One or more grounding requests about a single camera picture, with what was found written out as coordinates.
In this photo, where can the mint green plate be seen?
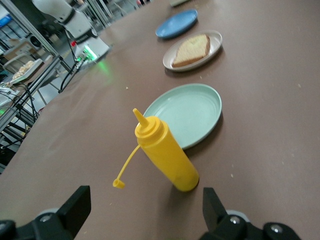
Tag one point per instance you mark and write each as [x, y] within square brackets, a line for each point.
[195, 110]

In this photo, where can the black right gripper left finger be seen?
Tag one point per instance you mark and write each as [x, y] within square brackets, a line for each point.
[67, 220]

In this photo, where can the aluminium frame post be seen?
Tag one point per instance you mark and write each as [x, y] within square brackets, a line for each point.
[53, 51]

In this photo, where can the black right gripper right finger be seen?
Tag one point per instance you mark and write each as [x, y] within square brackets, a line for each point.
[220, 225]

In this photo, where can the beige plate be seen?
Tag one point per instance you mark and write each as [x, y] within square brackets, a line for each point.
[215, 47]

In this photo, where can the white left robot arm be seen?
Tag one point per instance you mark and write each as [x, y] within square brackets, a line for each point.
[75, 25]

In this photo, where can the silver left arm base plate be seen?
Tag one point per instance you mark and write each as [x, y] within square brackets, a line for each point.
[100, 48]

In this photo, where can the yellow mustard squeeze bottle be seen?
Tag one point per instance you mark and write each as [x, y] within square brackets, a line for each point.
[165, 152]

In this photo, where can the brown bread slice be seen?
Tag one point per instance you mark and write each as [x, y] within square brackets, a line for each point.
[192, 50]

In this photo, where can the blue plate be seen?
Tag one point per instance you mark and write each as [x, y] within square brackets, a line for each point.
[177, 25]

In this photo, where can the white tray with food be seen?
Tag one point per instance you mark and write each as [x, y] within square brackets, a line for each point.
[25, 71]

